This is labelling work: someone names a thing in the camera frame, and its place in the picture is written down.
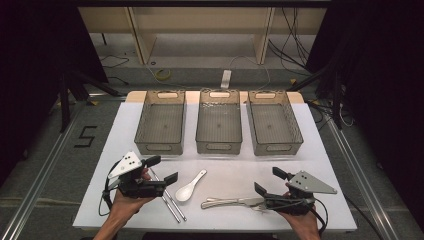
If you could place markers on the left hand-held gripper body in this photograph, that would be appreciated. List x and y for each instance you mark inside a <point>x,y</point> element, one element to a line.
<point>140,190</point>

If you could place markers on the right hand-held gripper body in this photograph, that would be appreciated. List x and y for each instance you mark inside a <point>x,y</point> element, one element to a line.
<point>310,183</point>

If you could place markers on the metal table knife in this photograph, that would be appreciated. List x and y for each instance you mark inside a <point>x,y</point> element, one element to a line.
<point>246,201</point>

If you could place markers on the white ceramic spoon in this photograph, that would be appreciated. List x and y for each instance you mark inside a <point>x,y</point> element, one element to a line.
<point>184,194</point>

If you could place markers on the metal chopstick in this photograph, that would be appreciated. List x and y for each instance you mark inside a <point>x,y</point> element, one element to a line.
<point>177,207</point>
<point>170,210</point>

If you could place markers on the grey plastic mesh basket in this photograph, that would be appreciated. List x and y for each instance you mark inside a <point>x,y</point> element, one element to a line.
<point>219,126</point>
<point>275,126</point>
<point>161,126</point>

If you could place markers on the person's left hand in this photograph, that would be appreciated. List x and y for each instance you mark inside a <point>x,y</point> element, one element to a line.
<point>126,205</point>

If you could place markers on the person's right hand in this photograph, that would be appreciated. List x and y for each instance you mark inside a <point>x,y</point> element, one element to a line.
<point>300,221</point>

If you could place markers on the white table cover board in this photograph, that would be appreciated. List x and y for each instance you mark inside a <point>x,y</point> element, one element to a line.
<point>216,218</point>

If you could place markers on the yellow tape roll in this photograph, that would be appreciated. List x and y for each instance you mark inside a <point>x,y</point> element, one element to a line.
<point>163,74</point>

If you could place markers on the black metal stand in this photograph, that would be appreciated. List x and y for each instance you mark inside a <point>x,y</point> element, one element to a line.
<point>65,100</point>
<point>336,100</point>

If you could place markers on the white power strip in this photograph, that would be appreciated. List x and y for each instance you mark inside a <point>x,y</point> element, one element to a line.
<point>226,79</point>

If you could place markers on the black curtain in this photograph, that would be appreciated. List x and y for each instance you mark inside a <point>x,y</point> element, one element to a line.
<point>383,83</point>
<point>33,66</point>

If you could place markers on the beige wooden shelf unit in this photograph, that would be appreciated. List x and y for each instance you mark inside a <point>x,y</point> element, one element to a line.
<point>200,20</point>

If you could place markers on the aluminium floor rail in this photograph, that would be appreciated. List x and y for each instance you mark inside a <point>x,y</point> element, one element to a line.
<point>40,176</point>
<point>363,186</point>

